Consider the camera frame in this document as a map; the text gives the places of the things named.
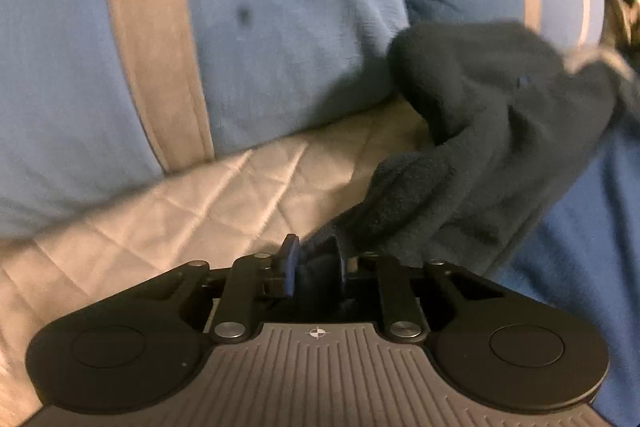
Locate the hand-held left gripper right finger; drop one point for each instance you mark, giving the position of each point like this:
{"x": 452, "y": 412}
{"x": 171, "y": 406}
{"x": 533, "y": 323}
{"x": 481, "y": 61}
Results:
{"x": 345, "y": 267}

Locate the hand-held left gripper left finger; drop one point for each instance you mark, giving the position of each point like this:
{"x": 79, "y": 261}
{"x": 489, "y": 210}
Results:
{"x": 290, "y": 267}

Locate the blue and navy fleece jacket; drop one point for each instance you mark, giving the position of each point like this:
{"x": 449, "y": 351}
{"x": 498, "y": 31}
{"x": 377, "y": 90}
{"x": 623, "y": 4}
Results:
{"x": 490, "y": 132}

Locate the grey quilted bedspread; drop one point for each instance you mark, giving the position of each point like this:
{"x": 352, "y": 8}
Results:
{"x": 175, "y": 227}

